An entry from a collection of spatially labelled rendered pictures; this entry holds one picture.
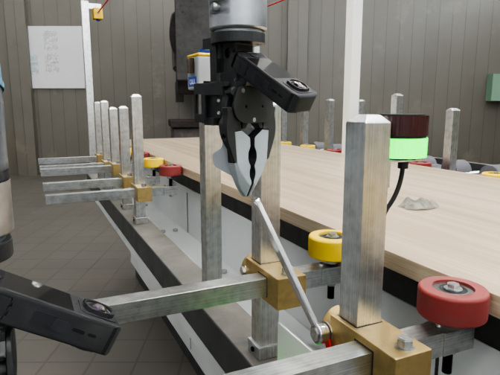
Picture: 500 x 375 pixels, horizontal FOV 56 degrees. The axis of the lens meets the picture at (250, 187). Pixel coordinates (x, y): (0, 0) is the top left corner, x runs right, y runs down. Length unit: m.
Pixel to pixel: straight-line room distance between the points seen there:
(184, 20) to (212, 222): 5.43
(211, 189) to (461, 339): 0.57
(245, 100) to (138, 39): 7.18
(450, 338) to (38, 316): 0.45
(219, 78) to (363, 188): 0.25
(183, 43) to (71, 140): 2.73
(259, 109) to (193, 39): 5.70
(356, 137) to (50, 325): 0.35
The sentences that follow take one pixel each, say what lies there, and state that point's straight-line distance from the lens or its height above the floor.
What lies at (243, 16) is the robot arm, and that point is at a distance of 0.61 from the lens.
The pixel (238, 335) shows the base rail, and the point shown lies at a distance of 0.92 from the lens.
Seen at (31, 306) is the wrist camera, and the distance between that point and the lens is 0.38.
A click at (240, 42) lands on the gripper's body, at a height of 1.20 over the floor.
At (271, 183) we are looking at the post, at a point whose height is 1.00.
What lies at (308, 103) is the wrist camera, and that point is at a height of 1.12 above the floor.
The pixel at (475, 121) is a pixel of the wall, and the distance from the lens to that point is 8.33.
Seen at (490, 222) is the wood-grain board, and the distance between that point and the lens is 1.01.
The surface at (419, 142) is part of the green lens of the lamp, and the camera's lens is 0.56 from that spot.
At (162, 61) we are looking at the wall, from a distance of 7.67.
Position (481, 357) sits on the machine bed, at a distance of 0.76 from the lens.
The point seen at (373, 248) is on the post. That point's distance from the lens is 0.56.
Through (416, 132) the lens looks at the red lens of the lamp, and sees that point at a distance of 0.55.
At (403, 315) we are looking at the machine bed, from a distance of 0.85.
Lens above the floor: 1.12
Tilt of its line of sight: 10 degrees down
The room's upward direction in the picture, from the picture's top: straight up
